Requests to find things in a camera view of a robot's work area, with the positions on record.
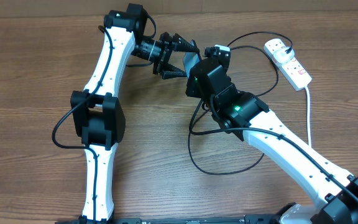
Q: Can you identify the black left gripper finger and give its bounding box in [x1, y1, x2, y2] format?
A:
[162, 63, 187, 80]
[173, 34, 200, 53]

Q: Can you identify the black Galaxy smartphone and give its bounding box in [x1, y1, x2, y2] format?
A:
[183, 39, 201, 77]

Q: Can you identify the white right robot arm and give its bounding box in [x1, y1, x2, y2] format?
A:
[183, 45, 358, 224]

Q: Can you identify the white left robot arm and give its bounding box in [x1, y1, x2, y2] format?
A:
[70, 4, 199, 223]

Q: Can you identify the white charger adapter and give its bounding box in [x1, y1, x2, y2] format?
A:
[273, 47, 295, 64]

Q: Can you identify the white power strip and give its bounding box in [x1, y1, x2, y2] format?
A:
[264, 39, 312, 91]

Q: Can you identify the white power strip cord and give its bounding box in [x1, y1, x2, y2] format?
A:
[304, 86, 313, 147]

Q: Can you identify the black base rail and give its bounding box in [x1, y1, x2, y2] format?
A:
[54, 214, 279, 224]

